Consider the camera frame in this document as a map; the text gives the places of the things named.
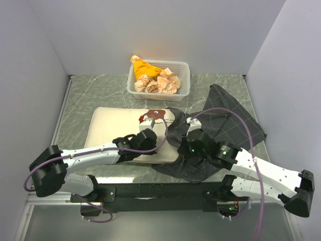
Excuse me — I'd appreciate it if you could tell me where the dark grey checked pillowcase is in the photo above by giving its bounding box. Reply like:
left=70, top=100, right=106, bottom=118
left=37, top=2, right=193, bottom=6
left=152, top=84, right=267, bottom=183

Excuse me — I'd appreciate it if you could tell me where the cream bear print pillow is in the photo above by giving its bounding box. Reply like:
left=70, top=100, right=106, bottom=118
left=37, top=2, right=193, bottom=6
left=84, top=107, right=179, bottom=164

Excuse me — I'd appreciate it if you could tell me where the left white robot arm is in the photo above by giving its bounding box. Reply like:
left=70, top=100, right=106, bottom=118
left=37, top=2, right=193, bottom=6
left=29, top=129, right=157, bottom=202

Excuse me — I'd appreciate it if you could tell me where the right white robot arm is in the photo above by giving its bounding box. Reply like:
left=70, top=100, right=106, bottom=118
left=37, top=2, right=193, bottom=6
left=178, top=129, right=315, bottom=218

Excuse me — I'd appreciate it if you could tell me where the orange patterned pillowcase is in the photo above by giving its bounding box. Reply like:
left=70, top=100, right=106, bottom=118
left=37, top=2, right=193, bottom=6
left=130, top=55, right=181, bottom=94

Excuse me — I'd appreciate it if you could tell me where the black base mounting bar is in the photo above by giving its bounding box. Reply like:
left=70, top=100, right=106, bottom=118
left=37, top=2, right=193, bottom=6
left=70, top=182, right=251, bottom=214

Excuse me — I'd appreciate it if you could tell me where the white plastic basket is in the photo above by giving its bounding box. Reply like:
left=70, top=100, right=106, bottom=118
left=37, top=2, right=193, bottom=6
left=127, top=55, right=191, bottom=101

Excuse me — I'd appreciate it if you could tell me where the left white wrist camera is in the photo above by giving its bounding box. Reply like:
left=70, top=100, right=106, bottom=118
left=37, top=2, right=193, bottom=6
left=139, top=116, right=155, bottom=132

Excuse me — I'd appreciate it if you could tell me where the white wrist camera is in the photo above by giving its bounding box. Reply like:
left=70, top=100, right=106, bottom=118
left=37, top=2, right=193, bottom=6
left=139, top=116, right=155, bottom=132
left=187, top=117, right=202, bottom=134

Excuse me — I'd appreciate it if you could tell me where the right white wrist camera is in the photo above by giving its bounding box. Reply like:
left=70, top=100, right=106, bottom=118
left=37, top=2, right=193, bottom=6
left=187, top=117, right=202, bottom=134

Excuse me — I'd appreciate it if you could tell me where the aluminium frame rail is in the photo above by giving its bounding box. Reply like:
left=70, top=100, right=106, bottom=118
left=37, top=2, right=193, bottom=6
left=26, top=74, right=76, bottom=206

